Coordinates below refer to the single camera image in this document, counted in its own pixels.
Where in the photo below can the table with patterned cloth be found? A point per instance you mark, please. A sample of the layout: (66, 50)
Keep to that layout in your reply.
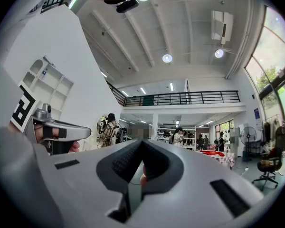
(222, 158)

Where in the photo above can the person's left hand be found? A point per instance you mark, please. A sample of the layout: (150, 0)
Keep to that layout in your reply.
(74, 147)

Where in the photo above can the white ceiling air conditioner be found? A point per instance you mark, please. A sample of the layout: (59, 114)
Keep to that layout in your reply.
(222, 25)

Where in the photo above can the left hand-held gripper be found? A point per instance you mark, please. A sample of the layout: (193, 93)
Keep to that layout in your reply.
(69, 130)

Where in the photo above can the black office chair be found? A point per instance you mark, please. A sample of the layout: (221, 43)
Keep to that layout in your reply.
(270, 166)

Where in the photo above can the large glass window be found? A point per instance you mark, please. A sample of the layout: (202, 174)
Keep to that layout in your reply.
(273, 56)

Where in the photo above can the clothes rack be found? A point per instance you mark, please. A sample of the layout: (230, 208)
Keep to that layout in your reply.
(268, 132)

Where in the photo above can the black head-mounted camera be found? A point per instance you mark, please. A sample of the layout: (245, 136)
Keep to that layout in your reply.
(127, 6)

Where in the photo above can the person's white clothed body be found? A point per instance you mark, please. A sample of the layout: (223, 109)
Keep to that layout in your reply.
(12, 174)

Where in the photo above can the blue wall poster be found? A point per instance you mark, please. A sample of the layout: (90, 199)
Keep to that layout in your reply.
(257, 116)

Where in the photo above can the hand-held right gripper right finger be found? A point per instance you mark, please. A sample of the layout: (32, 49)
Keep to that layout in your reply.
(164, 167)

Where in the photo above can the white storage rack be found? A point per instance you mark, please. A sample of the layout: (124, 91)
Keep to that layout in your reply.
(187, 136)

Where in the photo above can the person's right hand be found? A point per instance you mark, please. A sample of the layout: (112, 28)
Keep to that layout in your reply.
(143, 178)

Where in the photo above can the black balcony railing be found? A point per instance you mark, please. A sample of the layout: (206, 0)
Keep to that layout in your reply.
(180, 98)

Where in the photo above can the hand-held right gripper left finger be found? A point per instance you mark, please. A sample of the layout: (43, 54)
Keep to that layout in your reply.
(123, 165)

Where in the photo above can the white wall shelf unit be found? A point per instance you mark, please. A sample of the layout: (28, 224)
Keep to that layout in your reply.
(48, 89)

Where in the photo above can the black standing fan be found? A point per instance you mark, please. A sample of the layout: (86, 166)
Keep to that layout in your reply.
(248, 134)

